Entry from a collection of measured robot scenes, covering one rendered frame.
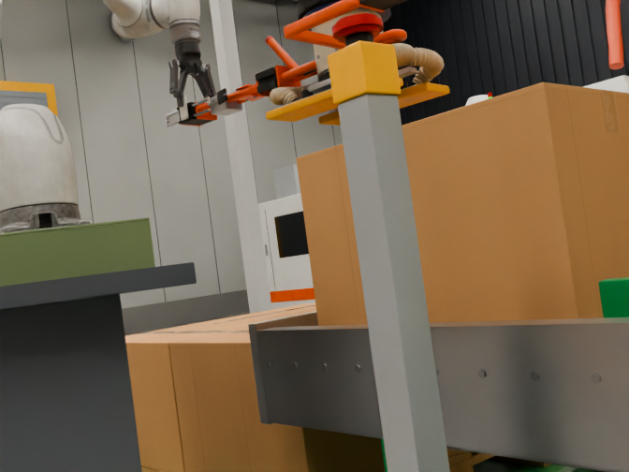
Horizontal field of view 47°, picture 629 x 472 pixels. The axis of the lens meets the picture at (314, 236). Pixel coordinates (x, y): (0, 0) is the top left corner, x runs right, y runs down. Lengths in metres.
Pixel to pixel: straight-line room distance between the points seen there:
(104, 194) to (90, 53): 2.31
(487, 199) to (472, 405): 0.34
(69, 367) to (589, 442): 0.91
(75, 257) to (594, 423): 0.94
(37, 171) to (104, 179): 10.69
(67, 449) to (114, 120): 11.19
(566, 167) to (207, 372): 1.18
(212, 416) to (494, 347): 1.11
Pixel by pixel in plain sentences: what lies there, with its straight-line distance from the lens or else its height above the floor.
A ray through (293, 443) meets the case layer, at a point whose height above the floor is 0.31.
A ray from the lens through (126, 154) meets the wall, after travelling 12.46.
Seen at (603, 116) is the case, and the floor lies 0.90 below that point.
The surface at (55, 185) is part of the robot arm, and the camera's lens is 1.52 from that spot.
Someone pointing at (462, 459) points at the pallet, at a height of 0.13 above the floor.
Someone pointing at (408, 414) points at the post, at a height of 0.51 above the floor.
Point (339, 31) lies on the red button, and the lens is 1.02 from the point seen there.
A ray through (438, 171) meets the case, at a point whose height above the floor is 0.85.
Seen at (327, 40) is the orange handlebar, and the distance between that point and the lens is 1.65.
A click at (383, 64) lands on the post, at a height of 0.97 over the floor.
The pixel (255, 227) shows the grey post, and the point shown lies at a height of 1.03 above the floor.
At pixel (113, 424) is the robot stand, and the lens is 1.47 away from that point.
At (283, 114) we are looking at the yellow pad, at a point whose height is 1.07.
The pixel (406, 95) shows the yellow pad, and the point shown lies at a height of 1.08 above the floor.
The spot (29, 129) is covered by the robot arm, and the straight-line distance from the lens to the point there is 1.54.
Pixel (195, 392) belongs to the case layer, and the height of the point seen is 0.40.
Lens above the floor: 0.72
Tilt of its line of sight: 2 degrees up
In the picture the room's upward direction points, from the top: 8 degrees counter-clockwise
